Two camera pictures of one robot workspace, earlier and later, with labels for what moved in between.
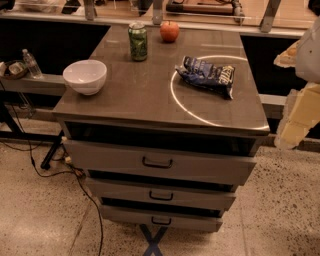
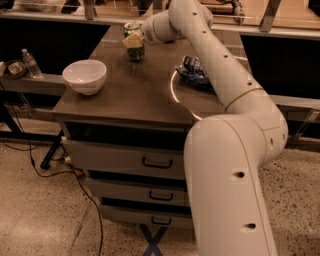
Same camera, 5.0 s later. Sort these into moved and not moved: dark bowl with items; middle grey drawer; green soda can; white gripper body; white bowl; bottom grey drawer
Moved: green soda can; white gripper body
Not moved: dark bowl with items; middle grey drawer; white bowl; bottom grey drawer
